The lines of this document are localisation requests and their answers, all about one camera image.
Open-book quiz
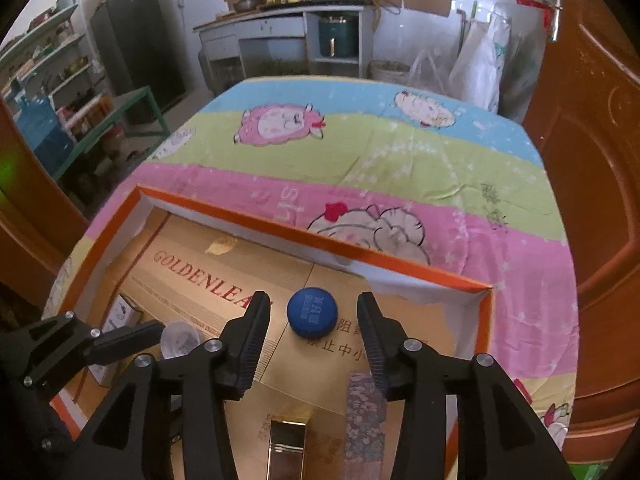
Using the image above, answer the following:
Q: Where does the blue bottle cap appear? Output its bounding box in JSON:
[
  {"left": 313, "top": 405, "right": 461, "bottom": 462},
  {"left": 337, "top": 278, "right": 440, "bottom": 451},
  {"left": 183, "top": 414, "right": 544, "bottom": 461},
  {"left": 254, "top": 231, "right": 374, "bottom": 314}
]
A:
[{"left": 286, "top": 286, "right": 337, "bottom": 338}]

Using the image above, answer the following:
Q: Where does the silver door handle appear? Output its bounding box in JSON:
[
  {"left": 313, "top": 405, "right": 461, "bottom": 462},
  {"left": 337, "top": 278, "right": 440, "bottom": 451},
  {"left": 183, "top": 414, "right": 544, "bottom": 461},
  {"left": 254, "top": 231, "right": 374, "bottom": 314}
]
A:
[{"left": 547, "top": 0, "right": 565, "bottom": 43}]

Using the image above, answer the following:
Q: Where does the brown wooden door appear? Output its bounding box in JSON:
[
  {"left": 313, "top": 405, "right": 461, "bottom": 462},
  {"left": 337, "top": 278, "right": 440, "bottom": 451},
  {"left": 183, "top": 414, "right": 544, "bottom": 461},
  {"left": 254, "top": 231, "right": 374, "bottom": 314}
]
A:
[{"left": 520, "top": 0, "right": 640, "bottom": 466}]

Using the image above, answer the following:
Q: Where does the white kitchen cabinet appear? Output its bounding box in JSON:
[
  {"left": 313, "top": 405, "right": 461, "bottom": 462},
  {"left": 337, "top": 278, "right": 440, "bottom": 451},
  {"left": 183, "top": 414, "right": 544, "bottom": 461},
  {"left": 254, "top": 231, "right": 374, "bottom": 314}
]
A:
[{"left": 192, "top": 2, "right": 381, "bottom": 98}]

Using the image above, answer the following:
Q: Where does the white storage shelf rack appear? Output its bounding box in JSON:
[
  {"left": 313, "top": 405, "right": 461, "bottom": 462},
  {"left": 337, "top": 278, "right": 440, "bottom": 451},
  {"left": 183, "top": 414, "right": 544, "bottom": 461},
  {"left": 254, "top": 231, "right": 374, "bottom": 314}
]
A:
[{"left": 0, "top": 2, "right": 113, "bottom": 131}]

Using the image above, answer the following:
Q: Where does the woven basket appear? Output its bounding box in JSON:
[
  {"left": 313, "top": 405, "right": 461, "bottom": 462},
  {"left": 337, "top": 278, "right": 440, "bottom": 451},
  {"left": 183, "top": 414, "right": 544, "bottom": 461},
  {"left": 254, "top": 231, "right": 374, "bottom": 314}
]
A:
[{"left": 370, "top": 59, "right": 411, "bottom": 81}]

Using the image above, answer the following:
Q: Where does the orange rimmed shallow box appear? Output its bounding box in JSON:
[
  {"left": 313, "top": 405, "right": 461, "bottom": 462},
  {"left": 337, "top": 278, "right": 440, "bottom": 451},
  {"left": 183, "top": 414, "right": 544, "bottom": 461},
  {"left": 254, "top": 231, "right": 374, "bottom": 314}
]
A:
[{"left": 40, "top": 185, "right": 496, "bottom": 480}]

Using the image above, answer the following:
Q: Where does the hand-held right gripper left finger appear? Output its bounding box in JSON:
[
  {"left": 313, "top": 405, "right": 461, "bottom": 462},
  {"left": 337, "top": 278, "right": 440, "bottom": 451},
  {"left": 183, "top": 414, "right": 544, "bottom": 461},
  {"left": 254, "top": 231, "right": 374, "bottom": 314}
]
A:
[{"left": 75, "top": 291, "right": 272, "bottom": 480}]

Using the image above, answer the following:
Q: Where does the white bottle cap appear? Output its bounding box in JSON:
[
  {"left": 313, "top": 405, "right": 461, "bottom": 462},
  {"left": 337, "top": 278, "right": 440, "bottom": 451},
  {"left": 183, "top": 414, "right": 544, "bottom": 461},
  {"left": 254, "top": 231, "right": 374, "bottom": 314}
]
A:
[{"left": 160, "top": 321, "right": 206, "bottom": 360}]

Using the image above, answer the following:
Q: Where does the large white sack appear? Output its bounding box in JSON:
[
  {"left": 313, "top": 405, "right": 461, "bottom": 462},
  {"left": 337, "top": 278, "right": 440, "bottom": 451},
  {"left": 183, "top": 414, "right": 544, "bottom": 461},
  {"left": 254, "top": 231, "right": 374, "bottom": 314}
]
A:
[{"left": 447, "top": 10, "right": 511, "bottom": 113}]

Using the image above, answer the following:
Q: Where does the brown wooden door frame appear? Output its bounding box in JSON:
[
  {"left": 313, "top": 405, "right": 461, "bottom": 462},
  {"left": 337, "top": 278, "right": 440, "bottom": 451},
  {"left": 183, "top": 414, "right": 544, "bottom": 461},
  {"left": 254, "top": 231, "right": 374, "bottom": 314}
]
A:
[{"left": 0, "top": 95, "right": 93, "bottom": 291}]

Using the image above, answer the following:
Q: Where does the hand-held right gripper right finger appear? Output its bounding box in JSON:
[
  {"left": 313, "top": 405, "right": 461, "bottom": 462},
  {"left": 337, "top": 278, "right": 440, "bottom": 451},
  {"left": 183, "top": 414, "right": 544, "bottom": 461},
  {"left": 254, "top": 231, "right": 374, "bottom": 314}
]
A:
[{"left": 356, "top": 291, "right": 573, "bottom": 480}]

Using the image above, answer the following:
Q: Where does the floral patterned bar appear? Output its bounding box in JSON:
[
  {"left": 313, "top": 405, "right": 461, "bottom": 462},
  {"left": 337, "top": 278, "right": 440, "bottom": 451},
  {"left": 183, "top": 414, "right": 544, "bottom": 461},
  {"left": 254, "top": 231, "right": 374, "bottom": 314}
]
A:
[{"left": 344, "top": 371, "right": 388, "bottom": 480}]

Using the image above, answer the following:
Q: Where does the green metal frame bench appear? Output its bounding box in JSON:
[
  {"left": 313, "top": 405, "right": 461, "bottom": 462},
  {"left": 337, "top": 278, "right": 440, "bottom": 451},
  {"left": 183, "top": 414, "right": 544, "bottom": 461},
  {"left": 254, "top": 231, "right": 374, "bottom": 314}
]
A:
[{"left": 50, "top": 85, "right": 168, "bottom": 181}]

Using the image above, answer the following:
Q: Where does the blue plastic crate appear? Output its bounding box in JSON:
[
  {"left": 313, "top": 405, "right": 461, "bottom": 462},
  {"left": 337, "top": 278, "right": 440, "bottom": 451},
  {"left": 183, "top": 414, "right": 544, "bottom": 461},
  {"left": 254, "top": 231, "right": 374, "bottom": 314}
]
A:
[{"left": 15, "top": 100, "right": 76, "bottom": 161}]

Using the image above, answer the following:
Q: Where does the cartoon printed tablecloth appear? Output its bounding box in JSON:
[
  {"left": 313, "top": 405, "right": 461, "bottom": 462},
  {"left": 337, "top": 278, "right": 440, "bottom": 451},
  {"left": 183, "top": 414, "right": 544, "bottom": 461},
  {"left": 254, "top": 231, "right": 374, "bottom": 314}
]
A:
[{"left": 42, "top": 76, "right": 581, "bottom": 456}]

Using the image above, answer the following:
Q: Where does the white cartoon printed box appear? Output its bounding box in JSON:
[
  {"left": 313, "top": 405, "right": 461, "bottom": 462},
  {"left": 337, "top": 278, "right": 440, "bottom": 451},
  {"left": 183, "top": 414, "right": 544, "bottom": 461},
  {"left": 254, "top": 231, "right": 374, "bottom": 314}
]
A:
[{"left": 89, "top": 293, "right": 144, "bottom": 388}]

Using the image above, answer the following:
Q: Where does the dark grey refrigerator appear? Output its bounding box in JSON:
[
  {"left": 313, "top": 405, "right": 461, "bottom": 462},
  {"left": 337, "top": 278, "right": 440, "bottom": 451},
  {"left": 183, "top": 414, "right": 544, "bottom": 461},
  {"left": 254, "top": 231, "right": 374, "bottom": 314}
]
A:
[{"left": 90, "top": 0, "right": 188, "bottom": 126}]

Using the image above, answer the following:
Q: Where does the green air fryer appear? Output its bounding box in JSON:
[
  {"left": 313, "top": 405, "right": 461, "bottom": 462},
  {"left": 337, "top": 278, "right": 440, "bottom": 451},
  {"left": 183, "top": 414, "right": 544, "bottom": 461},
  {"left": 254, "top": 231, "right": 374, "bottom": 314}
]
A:
[{"left": 319, "top": 15, "right": 360, "bottom": 58}]

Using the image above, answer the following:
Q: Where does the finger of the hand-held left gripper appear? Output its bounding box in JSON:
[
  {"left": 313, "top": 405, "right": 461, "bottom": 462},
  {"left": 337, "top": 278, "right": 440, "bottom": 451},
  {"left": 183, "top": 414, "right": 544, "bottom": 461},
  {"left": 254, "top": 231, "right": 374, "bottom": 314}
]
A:
[{"left": 0, "top": 311, "right": 166, "bottom": 401}]

